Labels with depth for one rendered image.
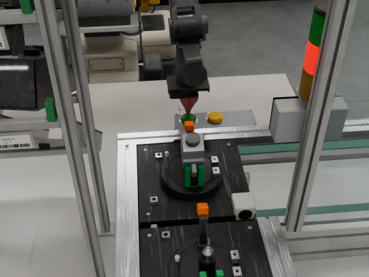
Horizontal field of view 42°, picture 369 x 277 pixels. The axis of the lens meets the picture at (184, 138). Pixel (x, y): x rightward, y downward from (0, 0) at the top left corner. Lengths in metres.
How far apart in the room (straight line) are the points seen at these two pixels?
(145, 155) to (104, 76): 0.66
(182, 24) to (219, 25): 2.77
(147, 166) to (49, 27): 0.55
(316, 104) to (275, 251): 0.33
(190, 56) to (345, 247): 0.52
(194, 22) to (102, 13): 0.57
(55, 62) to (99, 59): 1.07
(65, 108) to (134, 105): 0.80
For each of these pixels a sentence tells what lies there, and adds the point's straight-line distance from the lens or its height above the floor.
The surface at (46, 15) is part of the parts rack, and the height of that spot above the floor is 1.47.
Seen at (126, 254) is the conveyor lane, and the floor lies 0.95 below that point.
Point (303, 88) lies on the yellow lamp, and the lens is 0.80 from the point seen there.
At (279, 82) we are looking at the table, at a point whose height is 0.86.
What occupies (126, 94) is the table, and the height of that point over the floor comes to 0.86.
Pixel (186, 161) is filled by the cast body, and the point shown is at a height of 1.05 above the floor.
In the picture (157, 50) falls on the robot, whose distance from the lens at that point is 1.98.
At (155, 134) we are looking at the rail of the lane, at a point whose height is 0.96.
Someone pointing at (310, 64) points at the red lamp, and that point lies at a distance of 0.77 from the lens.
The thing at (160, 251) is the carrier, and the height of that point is 0.97.
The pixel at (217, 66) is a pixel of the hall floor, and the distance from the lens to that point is 3.30.
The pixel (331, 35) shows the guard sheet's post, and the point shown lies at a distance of 0.72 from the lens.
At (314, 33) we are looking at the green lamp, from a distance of 0.75.
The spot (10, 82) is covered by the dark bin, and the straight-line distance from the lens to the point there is 0.73.
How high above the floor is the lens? 1.72
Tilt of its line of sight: 40 degrees down
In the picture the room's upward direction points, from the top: straight up
